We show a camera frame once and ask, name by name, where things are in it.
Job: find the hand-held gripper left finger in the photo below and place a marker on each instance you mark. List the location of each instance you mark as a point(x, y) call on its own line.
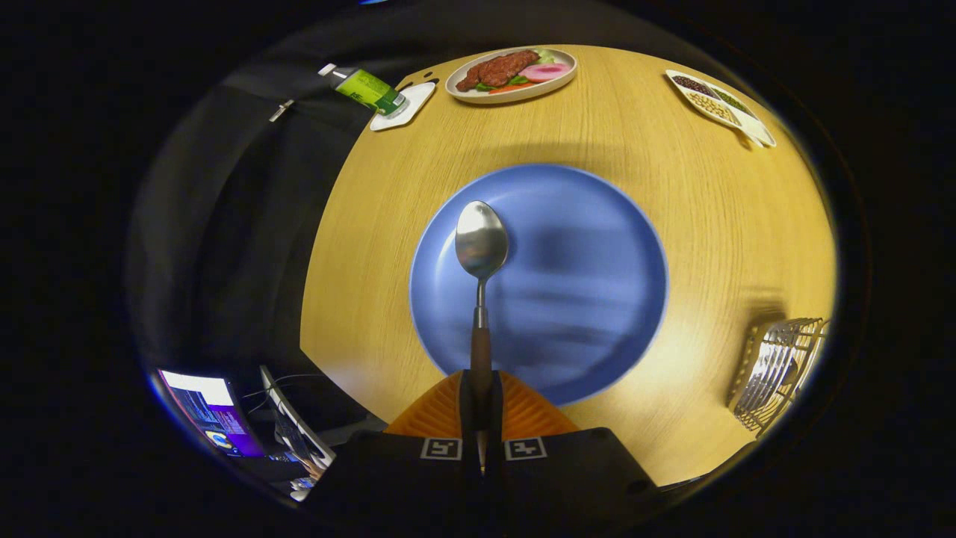
point(467, 418)

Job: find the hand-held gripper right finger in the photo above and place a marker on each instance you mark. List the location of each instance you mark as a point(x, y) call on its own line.
point(490, 418)

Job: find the blue round plate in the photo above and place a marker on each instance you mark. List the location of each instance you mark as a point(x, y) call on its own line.
point(597, 299)

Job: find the white keyboard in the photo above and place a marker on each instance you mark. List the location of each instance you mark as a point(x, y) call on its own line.
point(299, 426)

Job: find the lit computer screen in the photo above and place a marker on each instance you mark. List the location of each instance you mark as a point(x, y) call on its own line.
point(213, 415)

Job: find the white square coaster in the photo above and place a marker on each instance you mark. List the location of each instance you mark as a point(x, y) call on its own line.
point(418, 101)

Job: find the metal perforated basket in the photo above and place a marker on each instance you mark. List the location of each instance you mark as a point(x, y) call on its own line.
point(806, 351)

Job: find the green label drink bottle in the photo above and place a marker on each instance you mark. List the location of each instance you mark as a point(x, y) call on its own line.
point(366, 90)

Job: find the round plate with meat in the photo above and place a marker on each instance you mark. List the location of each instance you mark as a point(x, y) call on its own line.
point(508, 75)

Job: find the silver binder clip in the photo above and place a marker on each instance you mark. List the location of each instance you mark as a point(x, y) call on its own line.
point(281, 110)

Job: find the white divided dish with beans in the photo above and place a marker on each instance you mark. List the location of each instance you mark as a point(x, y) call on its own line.
point(717, 104)

